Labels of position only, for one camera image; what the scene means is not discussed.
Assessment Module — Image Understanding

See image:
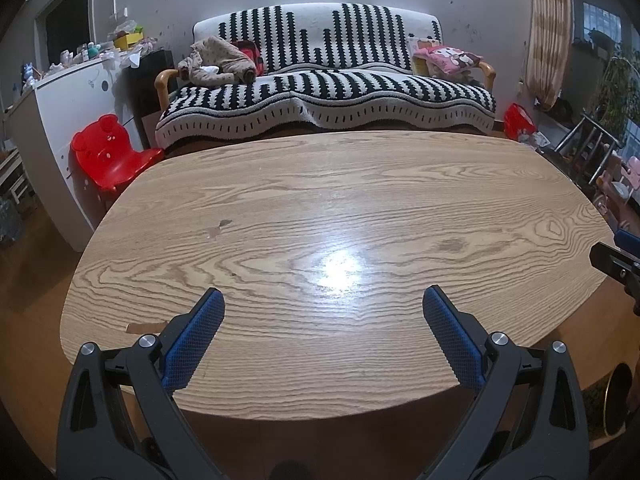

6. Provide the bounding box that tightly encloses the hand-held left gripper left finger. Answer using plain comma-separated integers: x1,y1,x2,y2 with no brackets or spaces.
56,287,226,480

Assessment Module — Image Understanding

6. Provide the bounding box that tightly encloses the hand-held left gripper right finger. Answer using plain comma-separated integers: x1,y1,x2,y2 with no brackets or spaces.
422,284,590,480

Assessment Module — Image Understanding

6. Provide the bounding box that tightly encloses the pink toy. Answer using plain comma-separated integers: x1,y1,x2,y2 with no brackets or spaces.
595,155,640,211

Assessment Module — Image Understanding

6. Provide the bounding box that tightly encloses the black round container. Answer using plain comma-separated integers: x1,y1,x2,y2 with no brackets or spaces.
601,361,635,437

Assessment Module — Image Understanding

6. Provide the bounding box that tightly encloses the green house plant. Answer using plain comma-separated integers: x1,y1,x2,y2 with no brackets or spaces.
592,55,640,148

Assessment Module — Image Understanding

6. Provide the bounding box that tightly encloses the red plastic shopping bag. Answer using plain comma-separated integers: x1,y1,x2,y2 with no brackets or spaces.
503,102,538,143

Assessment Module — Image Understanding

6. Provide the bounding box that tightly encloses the red bear-shaped child chair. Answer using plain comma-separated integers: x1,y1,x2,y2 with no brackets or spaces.
70,114,166,196

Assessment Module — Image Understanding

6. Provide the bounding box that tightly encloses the clear water jug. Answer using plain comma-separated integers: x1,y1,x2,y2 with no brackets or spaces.
0,195,23,248

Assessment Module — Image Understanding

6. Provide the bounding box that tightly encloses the beige checked curtain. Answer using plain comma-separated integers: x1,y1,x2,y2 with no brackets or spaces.
521,0,572,111

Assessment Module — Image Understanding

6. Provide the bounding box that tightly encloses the window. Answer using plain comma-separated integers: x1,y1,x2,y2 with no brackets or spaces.
581,1,623,48

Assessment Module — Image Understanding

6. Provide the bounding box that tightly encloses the white low shelf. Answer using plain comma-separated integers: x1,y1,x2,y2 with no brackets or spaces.
0,147,26,206

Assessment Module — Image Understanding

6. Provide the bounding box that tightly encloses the pink cartoon cushion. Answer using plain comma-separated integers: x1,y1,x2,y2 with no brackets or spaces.
414,45,485,77

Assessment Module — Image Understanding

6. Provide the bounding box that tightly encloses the black cabinet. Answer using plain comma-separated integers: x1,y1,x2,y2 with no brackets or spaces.
122,50,175,148

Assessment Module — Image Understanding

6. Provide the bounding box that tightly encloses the white cabinet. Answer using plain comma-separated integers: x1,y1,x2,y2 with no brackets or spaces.
9,57,146,253

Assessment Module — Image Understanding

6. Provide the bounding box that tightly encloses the black white striped sofa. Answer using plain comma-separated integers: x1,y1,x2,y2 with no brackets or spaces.
154,4,497,150

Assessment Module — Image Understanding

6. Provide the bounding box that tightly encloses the yellow white picture box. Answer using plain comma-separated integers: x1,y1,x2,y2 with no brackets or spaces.
407,36,443,76

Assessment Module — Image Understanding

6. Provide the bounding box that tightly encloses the brown plush toy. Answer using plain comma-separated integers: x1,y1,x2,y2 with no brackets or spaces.
177,36,257,87

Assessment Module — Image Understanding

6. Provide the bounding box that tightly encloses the red bag with black trim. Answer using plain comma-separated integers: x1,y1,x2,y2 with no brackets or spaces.
235,40,265,77

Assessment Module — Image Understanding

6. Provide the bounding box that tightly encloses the clutter of bottles and bags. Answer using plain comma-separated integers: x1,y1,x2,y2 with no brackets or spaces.
20,19,161,93

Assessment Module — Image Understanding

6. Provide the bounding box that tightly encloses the dark doorway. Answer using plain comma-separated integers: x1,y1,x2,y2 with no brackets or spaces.
34,0,96,68

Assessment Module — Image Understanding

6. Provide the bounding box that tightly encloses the metal frame chair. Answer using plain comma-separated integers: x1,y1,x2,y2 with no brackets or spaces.
552,112,623,186

